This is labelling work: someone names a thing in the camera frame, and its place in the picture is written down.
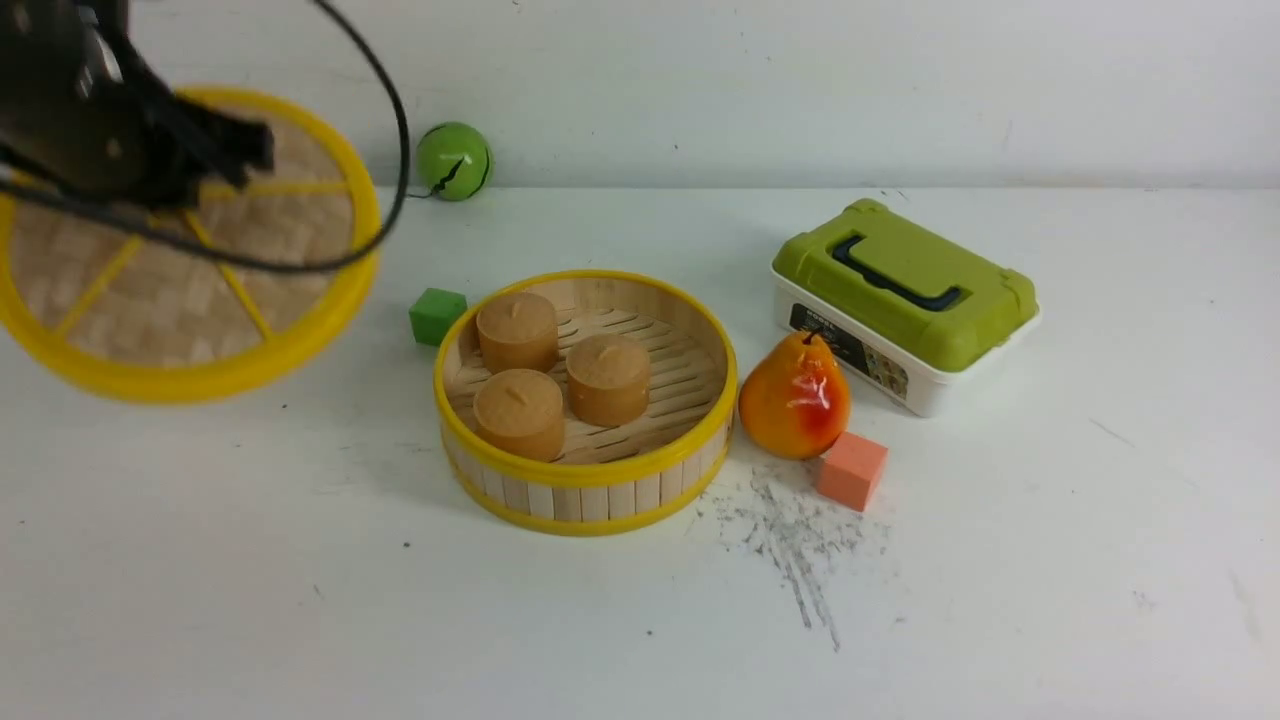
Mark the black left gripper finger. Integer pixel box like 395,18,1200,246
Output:
172,94,275,191

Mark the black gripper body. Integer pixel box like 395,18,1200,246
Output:
1,1,201,210

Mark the yellow bamboo steamer lid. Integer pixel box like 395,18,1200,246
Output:
3,86,381,404

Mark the yellow bamboo steamer basket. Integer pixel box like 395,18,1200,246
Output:
433,269,739,536

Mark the green round ball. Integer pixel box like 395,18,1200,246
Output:
416,120,495,202

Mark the green cube block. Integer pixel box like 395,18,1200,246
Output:
408,287,468,347

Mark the back brown steamed bun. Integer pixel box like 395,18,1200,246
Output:
476,292,559,374

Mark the brown steamed bun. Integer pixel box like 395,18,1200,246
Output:
476,292,559,374
564,333,652,427
474,369,566,462

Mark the front brown steamed bun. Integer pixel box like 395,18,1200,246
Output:
474,369,566,462

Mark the right brown steamed bun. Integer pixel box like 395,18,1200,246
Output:
564,333,652,427

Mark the orange yellow pear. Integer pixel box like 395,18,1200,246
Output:
739,331,852,460

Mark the salmon pink cube block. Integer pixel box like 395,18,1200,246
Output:
815,432,890,512

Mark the green lidded storage box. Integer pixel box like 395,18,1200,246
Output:
771,199,1042,418

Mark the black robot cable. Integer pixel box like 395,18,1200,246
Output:
0,0,412,275

